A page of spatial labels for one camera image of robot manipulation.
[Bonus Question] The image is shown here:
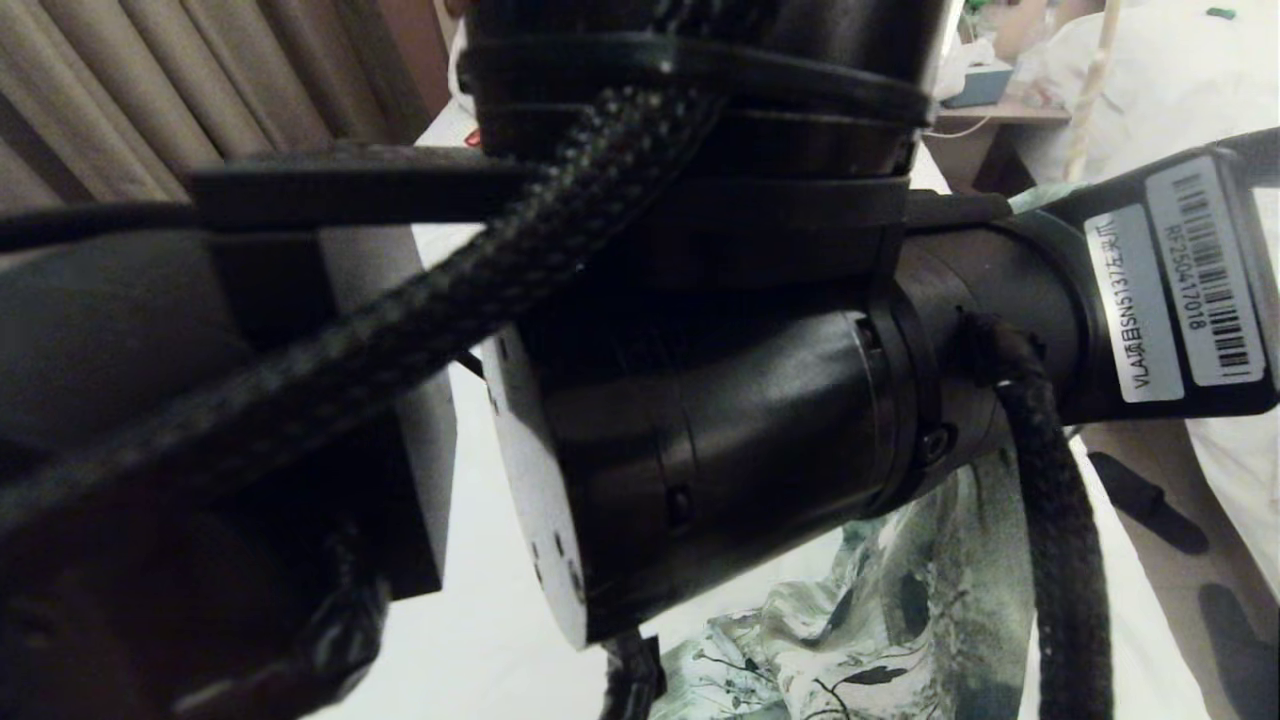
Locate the wooden nightstand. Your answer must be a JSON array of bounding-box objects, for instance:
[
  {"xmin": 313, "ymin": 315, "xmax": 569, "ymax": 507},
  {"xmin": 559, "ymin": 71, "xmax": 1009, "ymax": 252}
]
[{"xmin": 925, "ymin": 96, "xmax": 1073, "ymax": 194}]

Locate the cream wire clothes hanger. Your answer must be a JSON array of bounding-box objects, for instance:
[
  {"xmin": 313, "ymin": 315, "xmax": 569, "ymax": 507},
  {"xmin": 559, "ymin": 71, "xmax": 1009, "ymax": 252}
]
[{"xmin": 1063, "ymin": 0, "xmax": 1123, "ymax": 186}]

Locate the braided black left arm cable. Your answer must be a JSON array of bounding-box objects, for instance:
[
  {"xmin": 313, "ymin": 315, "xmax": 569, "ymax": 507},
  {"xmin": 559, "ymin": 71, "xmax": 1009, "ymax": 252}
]
[{"xmin": 0, "ymin": 85, "xmax": 1114, "ymax": 720}]

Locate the smooth black left arm cable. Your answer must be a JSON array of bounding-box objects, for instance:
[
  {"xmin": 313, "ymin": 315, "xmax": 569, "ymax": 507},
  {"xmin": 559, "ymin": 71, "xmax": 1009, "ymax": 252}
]
[{"xmin": 0, "ymin": 200, "xmax": 206, "ymax": 254}]

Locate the black slipper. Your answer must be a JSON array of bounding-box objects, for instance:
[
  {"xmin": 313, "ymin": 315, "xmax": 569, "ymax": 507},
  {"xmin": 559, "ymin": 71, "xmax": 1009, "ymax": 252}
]
[{"xmin": 1088, "ymin": 452, "xmax": 1209, "ymax": 556}]

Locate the brown pleated curtain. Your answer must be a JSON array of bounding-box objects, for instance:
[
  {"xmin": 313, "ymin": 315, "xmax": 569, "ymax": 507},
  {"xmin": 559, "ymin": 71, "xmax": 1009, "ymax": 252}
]
[{"xmin": 0, "ymin": 0, "xmax": 446, "ymax": 211}]

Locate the blue tissue box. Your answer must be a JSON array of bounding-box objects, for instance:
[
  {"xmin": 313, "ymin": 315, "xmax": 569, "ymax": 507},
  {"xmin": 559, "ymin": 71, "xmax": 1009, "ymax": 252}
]
[{"xmin": 940, "ymin": 38, "xmax": 1016, "ymax": 109}]

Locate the green floral short-sleeve shirt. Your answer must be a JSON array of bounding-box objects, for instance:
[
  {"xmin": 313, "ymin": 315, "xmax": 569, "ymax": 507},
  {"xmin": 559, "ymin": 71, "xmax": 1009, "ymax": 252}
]
[{"xmin": 650, "ymin": 180, "xmax": 1089, "ymax": 720}]

